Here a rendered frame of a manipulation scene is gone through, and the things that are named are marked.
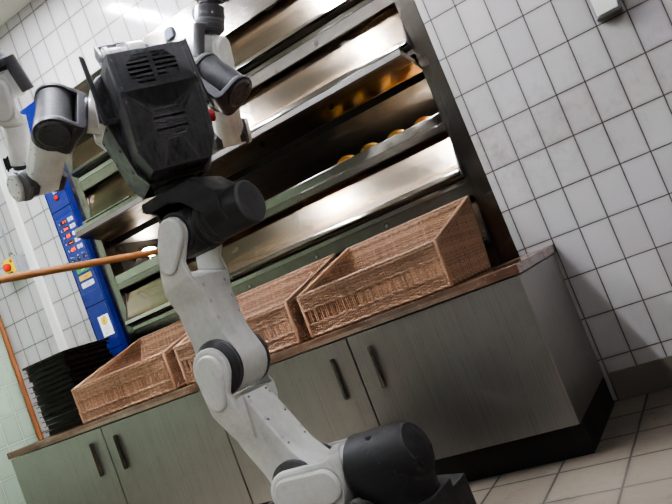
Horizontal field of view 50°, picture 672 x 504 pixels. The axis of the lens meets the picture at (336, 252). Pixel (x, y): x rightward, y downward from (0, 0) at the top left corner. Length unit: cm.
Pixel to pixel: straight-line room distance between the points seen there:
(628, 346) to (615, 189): 53
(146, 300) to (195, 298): 171
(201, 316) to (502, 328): 86
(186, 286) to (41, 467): 177
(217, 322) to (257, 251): 132
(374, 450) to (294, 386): 86
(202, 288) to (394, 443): 60
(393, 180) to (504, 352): 93
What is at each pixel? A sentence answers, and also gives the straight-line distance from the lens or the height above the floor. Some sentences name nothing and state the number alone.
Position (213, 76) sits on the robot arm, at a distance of 201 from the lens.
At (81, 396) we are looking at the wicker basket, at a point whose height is 69.
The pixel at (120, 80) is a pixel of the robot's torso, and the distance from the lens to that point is 179.
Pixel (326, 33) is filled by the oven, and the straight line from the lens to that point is 295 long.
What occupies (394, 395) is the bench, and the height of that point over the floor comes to 33.
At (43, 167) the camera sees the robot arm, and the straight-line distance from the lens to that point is 201.
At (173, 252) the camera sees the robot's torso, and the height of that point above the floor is 92.
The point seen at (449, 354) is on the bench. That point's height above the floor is 39.
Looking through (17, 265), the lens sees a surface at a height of 145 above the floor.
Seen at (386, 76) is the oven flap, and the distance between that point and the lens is 275.
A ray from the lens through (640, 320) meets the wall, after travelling 263.
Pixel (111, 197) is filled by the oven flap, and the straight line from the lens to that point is 361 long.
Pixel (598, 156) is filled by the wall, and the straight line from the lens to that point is 259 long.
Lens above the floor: 65
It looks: 4 degrees up
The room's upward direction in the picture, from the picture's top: 21 degrees counter-clockwise
